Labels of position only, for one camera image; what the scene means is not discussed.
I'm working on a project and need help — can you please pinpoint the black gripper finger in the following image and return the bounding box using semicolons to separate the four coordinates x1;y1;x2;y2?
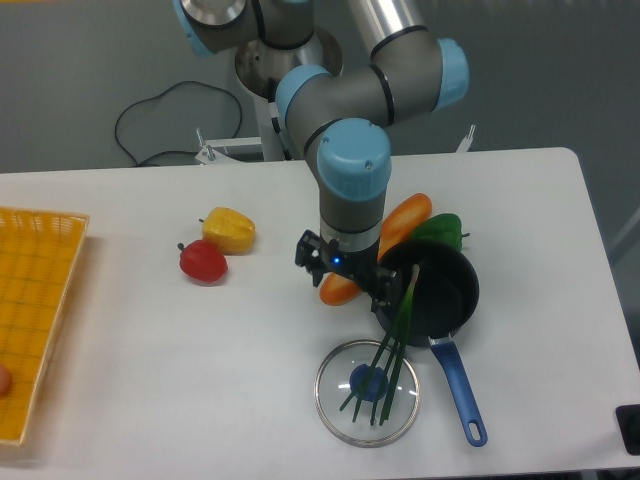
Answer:
295;230;325;287
367;266;400;313

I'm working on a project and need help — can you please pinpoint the glass lid blue knob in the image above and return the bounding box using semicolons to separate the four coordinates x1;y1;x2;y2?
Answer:
314;340;420;448

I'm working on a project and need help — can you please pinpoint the black cable on floor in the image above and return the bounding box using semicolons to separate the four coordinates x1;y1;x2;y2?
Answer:
114;81;244;167

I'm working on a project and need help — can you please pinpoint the yellow plastic basket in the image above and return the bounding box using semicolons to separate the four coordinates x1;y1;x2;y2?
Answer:
1;207;90;446

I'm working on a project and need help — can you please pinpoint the red bell pepper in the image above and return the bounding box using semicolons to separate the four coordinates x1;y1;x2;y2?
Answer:
177;239;228;285

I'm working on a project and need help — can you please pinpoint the green bell pepper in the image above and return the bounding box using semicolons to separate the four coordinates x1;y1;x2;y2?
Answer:
410;213;469;251

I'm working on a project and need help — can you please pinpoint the green scallion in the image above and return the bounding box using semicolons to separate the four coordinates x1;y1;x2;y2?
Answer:
339;265;422;427

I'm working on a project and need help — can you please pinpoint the yellow bell pepper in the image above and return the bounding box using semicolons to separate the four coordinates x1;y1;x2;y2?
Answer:
201;207;256;255

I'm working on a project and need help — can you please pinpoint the orange baguette bread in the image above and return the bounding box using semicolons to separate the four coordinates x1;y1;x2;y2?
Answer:
319;193;432;306

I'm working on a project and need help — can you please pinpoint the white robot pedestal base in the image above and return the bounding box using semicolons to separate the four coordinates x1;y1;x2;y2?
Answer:
194;27;476;165

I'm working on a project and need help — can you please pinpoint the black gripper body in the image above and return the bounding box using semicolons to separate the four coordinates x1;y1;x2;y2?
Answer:
319;239;380;290

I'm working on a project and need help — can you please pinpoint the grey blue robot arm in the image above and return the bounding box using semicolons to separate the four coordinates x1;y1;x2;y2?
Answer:
174;1;470;308

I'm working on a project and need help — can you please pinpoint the black device at edge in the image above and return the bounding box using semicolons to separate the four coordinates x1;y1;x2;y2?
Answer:
615;404;640;456

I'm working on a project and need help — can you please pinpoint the black pot blue handle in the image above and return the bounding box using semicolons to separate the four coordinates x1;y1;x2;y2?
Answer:
372;240;488;447

